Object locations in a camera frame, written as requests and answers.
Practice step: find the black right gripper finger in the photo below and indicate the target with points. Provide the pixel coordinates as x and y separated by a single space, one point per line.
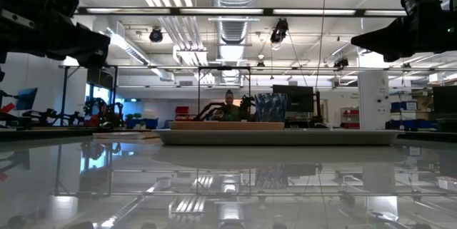
394 57
382 38

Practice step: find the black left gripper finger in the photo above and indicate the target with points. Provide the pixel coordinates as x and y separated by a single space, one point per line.
94 38
93 57

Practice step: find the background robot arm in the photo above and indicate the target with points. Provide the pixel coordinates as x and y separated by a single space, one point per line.
103 113

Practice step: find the grey tray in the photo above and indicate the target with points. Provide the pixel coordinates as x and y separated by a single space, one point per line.
285 138

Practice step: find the tan wooden plate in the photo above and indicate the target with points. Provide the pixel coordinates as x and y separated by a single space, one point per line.
228 126

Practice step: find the white pillar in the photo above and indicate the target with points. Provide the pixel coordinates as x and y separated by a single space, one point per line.
373 100

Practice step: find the blue storage bins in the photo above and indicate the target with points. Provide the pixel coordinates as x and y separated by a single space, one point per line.
404 106

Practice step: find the black computer monitor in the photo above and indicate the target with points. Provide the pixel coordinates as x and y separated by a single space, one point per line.
446 98
300 98

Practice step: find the shelf with red bins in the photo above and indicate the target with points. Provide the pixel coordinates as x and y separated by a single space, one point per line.
350 117

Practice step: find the blue tilted screen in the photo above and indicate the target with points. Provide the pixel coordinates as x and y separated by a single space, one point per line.
26 98

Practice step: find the flat wooden board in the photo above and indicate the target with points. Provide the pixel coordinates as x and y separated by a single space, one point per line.
128 135

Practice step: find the red storage bin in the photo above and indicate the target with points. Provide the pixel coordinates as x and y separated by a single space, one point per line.
182 110

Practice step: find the overhead light bar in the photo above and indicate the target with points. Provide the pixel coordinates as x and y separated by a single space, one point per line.
250 11

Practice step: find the person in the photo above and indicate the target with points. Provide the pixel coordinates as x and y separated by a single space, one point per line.
230 109

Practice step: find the black metal frame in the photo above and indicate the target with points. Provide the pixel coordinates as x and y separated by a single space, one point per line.
224 68

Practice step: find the silver ventilation duct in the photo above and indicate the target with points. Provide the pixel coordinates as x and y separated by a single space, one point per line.
235 8

